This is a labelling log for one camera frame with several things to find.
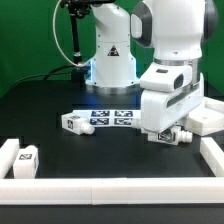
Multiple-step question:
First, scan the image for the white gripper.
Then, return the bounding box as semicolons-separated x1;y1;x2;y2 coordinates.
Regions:
140;63;204;144

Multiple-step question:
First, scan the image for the white square tabletop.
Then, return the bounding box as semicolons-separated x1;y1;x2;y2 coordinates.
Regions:
186;97;224;136

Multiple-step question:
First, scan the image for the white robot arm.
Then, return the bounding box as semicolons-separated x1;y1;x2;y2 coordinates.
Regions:
86;0;218;143

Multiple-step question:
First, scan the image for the white U-shaped fence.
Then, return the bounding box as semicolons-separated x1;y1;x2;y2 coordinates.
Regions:
0;137;224;205

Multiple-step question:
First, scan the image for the white tag sheet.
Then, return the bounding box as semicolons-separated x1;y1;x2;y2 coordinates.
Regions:
74;109;140;127

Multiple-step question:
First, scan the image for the black cable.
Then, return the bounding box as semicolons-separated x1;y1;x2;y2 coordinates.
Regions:
6;64;84;93

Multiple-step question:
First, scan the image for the white cable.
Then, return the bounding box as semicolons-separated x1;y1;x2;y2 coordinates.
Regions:
52;0;91;67

